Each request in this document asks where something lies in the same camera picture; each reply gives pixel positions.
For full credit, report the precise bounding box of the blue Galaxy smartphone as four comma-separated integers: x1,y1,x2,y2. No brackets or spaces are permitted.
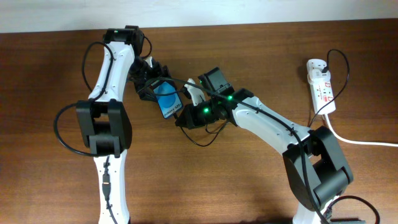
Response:
154,82,183,119

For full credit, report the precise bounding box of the black charger cable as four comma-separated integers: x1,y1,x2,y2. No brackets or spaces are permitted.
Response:
172,49,351,147

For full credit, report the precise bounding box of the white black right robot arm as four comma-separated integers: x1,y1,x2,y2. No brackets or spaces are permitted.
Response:
175,89,353,223

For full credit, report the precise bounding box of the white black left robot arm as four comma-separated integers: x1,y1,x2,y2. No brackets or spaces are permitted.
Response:
76,26,170,223

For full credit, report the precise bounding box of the white USB charger adapter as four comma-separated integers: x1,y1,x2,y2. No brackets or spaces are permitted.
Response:
307,58,331,85

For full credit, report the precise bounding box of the white power strip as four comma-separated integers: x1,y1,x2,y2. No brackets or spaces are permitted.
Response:
309,81,336,115

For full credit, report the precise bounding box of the white power strip cord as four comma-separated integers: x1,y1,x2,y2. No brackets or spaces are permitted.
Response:
323,113,398,147

